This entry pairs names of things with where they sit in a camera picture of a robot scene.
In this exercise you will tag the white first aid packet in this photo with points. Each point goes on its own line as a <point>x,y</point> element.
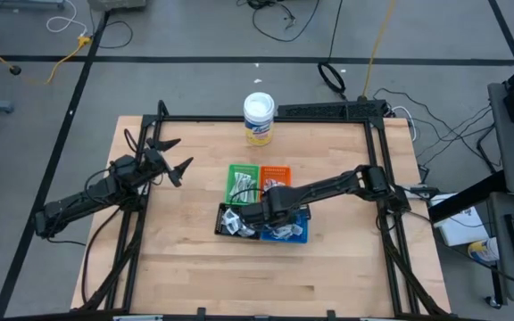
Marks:
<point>278,232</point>
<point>297,230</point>
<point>251,183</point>
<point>274,184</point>

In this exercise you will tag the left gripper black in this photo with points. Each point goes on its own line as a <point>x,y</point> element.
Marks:
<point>154,162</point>

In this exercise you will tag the black perforated panel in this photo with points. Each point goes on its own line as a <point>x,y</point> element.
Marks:
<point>328,109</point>

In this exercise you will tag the grey equipment case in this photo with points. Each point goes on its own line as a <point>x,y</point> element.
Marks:
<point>116,4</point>

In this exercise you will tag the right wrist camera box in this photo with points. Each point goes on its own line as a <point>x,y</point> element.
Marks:
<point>252,214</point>

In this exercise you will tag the orange plastic basket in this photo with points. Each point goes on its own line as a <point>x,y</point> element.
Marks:
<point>275,171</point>

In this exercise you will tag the white antiseptic towelette packet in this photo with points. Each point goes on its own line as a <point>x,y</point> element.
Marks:
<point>245,231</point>
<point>229,218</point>

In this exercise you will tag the blue plastic basket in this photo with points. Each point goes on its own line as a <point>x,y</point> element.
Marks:
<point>301,236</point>

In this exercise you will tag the white yellow container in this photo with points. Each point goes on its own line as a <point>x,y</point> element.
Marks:
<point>482,250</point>

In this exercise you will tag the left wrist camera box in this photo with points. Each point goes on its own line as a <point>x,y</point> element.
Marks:
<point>125,166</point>

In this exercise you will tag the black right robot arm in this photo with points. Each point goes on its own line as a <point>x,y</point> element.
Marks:
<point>328,185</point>

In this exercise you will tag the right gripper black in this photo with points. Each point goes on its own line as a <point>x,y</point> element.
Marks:
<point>284,205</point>

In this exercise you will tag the green plastic basket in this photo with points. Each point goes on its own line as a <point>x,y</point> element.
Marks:
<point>230,178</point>

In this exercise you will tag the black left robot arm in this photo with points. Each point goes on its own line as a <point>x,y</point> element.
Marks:
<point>83,200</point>

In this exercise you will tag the black aluminium table frame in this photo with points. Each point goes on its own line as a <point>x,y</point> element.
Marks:
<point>194,119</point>

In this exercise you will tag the Lysol wipes canister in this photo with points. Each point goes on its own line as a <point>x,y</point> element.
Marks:
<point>258,118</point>

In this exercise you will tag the white box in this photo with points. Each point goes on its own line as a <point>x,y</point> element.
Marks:
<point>462,229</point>

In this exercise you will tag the black plastic basket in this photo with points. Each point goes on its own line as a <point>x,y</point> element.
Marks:
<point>219,229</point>

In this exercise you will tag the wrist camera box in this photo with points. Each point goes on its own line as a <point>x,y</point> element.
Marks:
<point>252,214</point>
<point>125,166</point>

